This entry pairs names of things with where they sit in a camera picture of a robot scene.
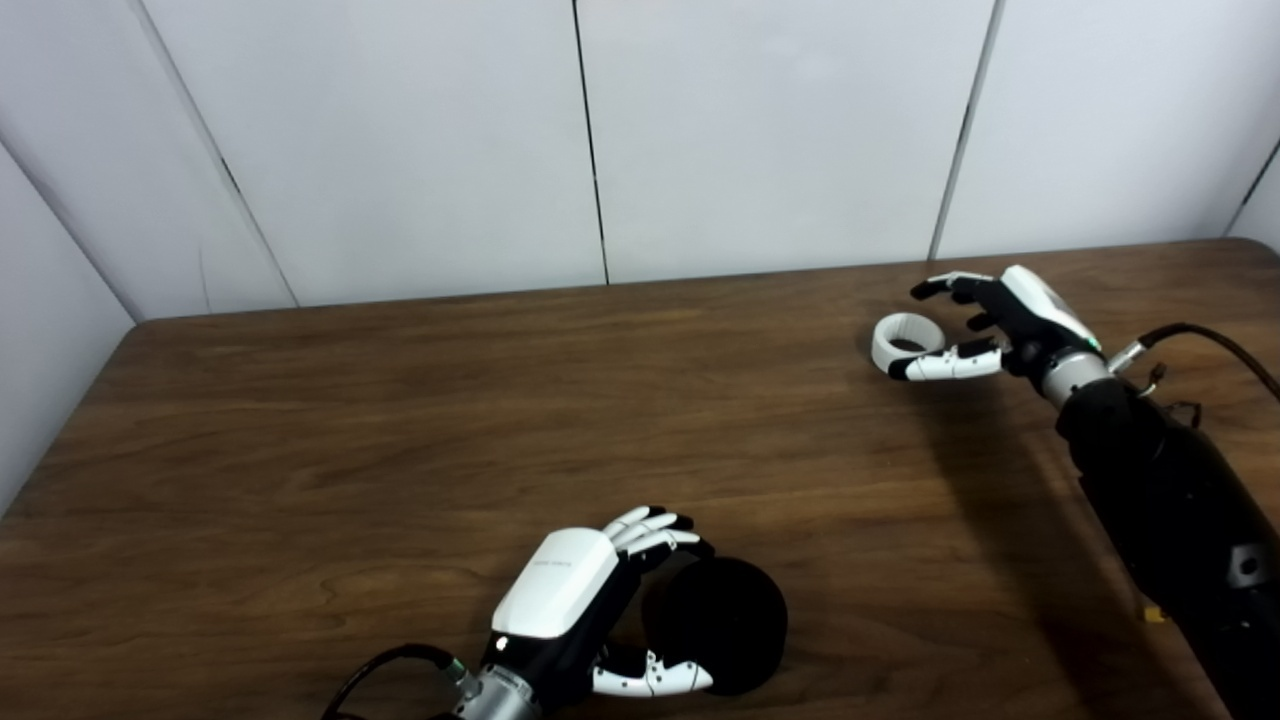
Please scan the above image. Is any white and black right hand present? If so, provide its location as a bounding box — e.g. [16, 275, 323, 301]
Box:
[888, 265, 1106, 383]

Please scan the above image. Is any white and black left hand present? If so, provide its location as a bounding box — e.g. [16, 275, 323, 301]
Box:
[480, 505, 716, 706]

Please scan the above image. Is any white toothed ring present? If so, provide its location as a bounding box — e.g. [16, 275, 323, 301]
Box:
[871, 312, 948, 376]

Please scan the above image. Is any round black part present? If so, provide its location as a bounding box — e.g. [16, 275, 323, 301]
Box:
[642, 557, 789, 697]

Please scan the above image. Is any thin black wire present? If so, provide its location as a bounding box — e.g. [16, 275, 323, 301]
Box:
[1135, 362, 1203, 429]

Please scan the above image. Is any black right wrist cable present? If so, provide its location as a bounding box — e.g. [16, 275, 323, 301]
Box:
[1108, 322, 1280, 401]

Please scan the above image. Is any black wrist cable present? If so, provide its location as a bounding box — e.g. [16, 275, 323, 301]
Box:
[1108, 322, 1280, 401]
[322, 643, 481, 720]

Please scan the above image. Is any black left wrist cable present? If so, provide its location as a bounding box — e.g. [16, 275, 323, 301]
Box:
[322, 643, 481, 720]

